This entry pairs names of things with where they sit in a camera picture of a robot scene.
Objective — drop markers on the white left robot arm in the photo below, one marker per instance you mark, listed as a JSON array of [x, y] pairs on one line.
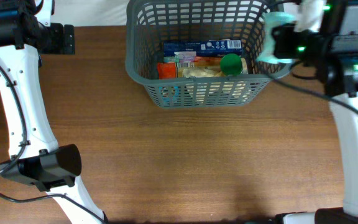
[[35, 157]]

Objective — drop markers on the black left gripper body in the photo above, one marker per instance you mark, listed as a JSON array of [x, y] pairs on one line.
[[55, 42]]

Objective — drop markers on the beige paper bag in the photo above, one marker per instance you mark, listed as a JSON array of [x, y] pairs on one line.
[[211, 87]]

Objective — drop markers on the grey plastic lattice basket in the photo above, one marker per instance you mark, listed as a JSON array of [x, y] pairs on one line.
[[150, 23]]

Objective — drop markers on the green-lidded jar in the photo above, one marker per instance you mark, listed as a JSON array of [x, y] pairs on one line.
[[233, 65]]

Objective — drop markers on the orange pasta packet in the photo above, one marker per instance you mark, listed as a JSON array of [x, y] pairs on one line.
[[166, 70]]

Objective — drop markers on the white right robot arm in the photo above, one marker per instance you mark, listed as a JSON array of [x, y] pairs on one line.
[[325, 36]]

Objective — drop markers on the white green wipes pack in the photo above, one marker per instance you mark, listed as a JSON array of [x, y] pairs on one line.
[[272, 20]]

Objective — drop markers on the silver tin can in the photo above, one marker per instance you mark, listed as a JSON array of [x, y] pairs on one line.
[[170, 95]]

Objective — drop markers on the blue tissue box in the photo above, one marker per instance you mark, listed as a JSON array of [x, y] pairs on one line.
[[187, 51]]

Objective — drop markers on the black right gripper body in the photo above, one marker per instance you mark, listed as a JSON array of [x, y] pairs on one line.
[[304, 48]]

